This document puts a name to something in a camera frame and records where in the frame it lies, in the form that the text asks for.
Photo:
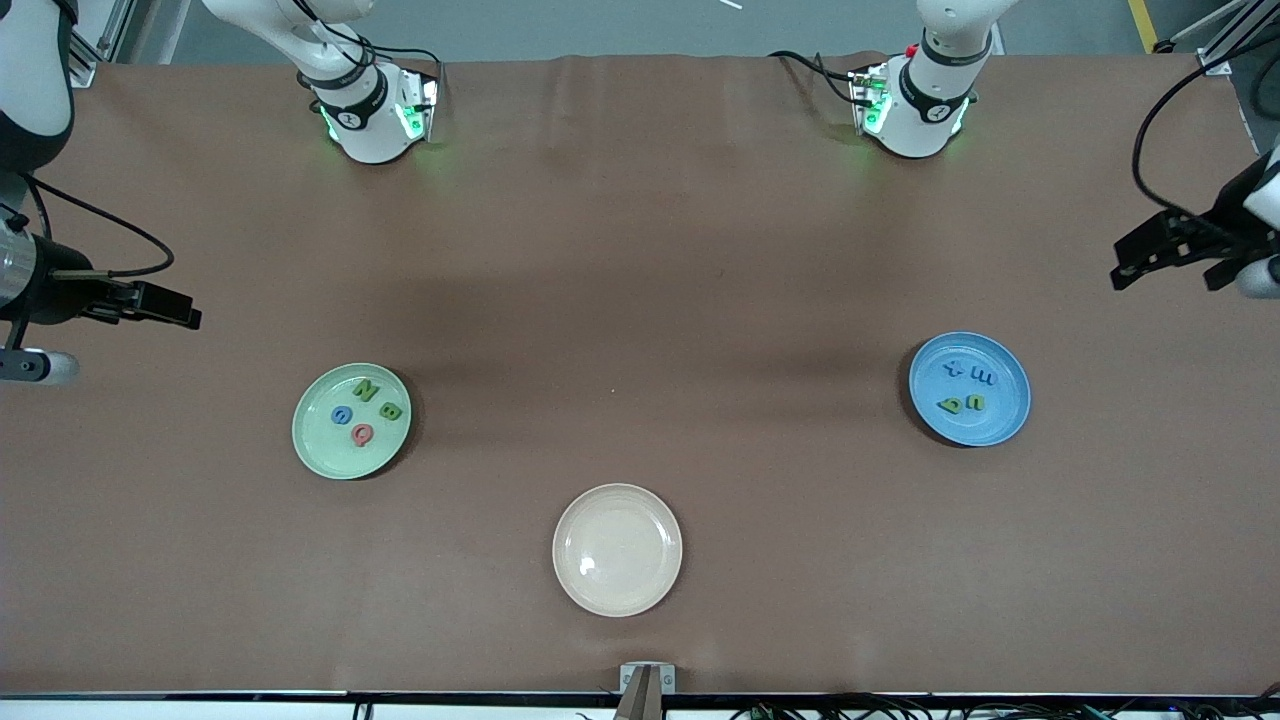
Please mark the blue lowercase letter m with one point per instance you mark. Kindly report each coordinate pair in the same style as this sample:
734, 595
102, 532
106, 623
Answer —
984, 378

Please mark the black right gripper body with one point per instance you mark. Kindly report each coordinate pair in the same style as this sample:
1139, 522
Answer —
58, 288

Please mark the blue plate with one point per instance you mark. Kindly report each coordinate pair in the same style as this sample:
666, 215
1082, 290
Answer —
985, 425

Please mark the blue capital letter G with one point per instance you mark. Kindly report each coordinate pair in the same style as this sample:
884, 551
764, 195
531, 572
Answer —
335, 416

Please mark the beige plate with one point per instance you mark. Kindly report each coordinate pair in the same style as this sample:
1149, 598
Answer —
617, 550

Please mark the grey metal bracket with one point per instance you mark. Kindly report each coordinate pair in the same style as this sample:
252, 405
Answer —
628, 678

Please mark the brown tapered post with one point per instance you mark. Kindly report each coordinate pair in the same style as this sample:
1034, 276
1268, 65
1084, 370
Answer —
640, 700

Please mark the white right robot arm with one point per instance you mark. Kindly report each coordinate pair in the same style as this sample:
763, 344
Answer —
360, 120

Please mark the green plate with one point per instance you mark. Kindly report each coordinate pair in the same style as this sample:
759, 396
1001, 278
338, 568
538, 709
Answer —
325, 455

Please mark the brown table mat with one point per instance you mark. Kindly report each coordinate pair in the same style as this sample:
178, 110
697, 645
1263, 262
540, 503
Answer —
640, 250

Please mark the green capital letter B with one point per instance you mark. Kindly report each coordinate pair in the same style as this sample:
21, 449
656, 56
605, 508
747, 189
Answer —
391, 410

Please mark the green capital letter N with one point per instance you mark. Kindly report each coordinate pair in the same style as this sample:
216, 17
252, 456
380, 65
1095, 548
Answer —
365, 390

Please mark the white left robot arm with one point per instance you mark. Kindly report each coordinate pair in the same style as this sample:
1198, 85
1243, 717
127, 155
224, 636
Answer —
920, 110

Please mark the pink capital letter Q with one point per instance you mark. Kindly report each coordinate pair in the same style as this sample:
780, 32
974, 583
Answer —
354, 436

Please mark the aluminium frame strut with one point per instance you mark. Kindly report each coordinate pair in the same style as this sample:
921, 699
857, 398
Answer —
80, 75
1215, 62

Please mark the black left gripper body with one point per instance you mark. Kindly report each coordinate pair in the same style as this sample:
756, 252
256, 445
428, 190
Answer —
1226, 226

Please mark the green lowercase letter b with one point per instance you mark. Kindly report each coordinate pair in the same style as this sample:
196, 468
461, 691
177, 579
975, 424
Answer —
942, 405

